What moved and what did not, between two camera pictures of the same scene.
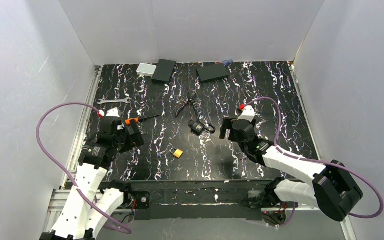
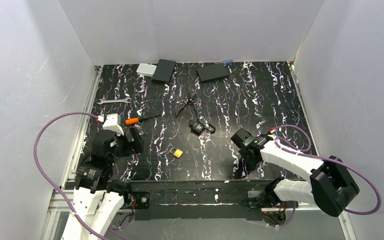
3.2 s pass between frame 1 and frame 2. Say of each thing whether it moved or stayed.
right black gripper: moved
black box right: stayed
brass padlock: stayed
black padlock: stayed
